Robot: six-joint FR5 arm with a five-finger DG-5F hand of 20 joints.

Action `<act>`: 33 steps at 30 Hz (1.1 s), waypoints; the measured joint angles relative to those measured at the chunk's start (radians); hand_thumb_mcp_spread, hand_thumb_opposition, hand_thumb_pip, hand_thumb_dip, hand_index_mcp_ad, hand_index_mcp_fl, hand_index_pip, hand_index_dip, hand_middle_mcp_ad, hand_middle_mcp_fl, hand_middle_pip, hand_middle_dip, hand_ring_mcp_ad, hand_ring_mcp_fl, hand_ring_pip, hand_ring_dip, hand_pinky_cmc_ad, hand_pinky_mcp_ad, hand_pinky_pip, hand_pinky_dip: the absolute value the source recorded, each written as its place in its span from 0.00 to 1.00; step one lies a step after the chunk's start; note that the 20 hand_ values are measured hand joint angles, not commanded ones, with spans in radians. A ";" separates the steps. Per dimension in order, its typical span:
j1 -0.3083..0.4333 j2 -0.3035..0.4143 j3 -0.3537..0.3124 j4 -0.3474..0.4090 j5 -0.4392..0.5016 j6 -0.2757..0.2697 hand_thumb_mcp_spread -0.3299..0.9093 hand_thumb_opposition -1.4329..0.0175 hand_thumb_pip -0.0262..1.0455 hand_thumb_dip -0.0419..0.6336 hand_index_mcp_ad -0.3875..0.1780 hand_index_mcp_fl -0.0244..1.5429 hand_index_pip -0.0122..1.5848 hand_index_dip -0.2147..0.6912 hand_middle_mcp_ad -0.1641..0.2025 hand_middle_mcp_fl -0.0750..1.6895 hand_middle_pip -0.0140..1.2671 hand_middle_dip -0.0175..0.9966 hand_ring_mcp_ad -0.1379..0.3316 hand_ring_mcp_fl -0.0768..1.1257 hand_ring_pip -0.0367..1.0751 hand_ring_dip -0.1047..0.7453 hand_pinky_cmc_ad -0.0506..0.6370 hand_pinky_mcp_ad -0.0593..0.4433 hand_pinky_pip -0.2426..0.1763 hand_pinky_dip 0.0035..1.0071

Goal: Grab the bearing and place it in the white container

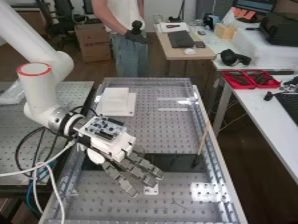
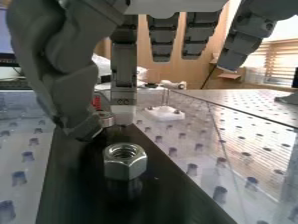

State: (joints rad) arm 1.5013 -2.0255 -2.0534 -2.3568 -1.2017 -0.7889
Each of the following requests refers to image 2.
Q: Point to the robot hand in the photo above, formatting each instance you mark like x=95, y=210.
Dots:
x=58, y=50

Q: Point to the small metal bearing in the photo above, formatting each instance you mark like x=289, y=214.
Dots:
x=107, y=119

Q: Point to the small white jointed device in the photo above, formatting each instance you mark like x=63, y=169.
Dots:
x=174, y=84

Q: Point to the metal hex nut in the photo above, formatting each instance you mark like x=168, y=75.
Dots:
x=126, y=161

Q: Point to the black plate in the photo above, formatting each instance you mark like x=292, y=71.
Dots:
x=178, y=193

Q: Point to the clear box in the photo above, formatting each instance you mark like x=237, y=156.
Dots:
x=248, y=140

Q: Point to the small white flat bracket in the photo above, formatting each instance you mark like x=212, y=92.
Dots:
x=164, y=114

